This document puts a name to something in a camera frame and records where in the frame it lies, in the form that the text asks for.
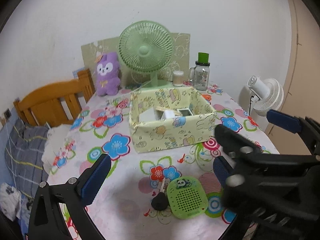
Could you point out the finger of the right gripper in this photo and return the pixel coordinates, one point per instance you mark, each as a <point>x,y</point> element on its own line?
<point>305,127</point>
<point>233,143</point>

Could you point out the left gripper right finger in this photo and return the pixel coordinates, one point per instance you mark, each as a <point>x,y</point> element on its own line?
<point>222,169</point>

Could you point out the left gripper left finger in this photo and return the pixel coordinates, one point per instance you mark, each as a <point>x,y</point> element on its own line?
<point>46,218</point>

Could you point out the green panda perforated case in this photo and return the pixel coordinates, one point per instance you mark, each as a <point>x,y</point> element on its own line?
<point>187,198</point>

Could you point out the cream round bear mirror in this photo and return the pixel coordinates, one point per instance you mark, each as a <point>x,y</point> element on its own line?
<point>161,109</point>

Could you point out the white 45W charger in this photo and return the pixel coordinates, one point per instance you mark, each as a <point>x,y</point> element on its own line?
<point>168,114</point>

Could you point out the black car key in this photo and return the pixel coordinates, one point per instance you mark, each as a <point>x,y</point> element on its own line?
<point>160,202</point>

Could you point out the white clip fan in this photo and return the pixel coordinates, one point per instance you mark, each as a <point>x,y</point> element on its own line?
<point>269,93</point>

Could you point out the floral tablecloth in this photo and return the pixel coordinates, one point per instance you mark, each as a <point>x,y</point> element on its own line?
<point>122,208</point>

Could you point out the yellow cartoon storage box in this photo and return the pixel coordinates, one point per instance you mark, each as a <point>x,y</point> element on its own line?
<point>156,135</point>

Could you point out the glass mug jar green lid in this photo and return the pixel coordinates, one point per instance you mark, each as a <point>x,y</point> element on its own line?
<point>199,75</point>

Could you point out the grey plaid pillow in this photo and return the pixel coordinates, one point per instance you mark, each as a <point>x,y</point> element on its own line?
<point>23,156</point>

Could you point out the cotton swab container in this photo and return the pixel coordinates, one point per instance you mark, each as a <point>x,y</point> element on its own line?
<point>177,78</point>

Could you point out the beige cartoon backboard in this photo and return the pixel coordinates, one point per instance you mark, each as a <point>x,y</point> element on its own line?
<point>179,61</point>

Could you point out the green desk fan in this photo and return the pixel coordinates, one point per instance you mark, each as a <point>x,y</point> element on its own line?
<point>146,47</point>

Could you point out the purple plush bunny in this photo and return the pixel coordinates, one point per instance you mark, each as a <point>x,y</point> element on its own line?
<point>107,69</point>

